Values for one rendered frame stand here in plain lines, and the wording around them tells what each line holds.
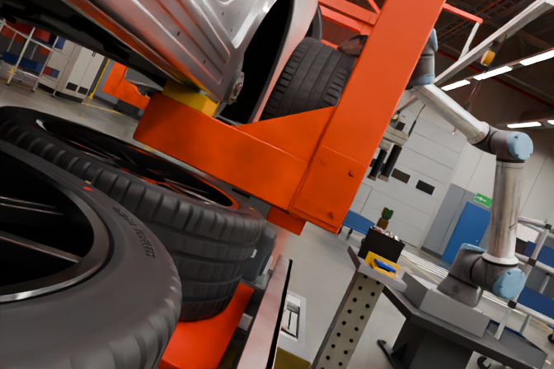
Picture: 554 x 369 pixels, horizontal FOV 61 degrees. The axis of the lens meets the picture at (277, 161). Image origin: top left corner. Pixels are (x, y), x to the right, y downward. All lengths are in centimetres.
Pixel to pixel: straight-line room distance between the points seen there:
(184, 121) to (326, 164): 44
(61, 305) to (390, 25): 127
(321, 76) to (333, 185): 54
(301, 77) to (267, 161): 47
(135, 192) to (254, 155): 60
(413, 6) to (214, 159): 74
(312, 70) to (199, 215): 101
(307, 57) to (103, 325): 157
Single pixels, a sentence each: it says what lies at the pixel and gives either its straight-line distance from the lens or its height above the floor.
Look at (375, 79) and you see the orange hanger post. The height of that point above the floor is 98.
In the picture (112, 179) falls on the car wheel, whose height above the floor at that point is 49.
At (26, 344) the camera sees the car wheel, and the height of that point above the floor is 50.
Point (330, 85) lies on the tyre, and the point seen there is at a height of 98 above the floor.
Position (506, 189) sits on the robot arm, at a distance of 226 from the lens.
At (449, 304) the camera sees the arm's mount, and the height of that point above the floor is 38.
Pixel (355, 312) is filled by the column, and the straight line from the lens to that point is 181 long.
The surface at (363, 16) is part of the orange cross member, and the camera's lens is 595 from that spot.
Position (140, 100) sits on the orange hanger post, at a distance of 601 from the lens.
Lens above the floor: 64
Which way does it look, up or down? level
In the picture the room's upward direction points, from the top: 25 degrees clockwise
